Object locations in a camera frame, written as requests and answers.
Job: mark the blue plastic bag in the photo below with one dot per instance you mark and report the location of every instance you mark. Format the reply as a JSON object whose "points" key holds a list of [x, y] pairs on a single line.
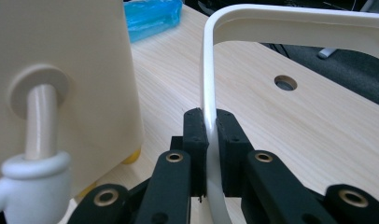
{"points": [[150, 18]]}

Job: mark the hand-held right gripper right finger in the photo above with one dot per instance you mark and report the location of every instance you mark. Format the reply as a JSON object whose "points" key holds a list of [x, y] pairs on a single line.
{"points": [[234, 149]]}

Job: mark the cream trash bin with face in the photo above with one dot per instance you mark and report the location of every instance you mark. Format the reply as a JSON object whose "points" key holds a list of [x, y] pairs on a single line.
{"points": [[85, 46]]}

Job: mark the white metal stand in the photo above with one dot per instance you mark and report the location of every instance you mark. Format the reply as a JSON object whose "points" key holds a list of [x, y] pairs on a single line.
{"points": [[327, 53]]}

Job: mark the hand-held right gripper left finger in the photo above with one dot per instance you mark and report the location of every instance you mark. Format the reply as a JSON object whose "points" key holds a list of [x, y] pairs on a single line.
{"points": [[193, 146]]}

